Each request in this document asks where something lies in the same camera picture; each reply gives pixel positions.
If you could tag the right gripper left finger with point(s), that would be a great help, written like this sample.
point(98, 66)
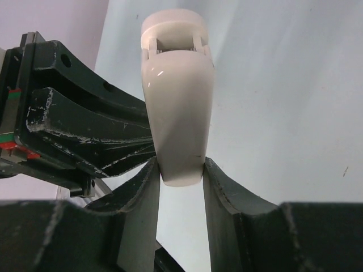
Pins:
point(116, 232)

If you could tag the white stapler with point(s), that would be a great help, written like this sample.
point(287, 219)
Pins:
point(177, 75)

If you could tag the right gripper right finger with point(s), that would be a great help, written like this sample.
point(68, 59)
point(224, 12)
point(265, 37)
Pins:
point(248, 233)

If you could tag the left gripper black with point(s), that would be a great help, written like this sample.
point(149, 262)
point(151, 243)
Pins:
point(62, 123)

